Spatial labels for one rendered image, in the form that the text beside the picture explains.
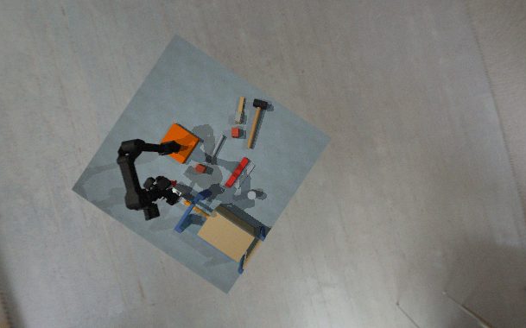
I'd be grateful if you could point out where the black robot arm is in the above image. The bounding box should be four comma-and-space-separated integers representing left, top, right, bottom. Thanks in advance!
117, 139, 181, 221

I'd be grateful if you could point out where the black-headed mallet with wooden handle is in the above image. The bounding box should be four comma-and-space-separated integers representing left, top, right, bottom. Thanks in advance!
247, 99, 268, 148

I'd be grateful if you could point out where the blue rectangular frame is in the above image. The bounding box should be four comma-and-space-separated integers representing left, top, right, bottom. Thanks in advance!
174, 189, 209, 231

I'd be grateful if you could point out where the red rectangular bar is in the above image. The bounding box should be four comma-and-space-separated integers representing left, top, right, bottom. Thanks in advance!
225, 158, 249, 188

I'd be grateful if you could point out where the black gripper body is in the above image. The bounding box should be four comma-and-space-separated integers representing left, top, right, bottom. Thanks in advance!
143, 177, 179, 205

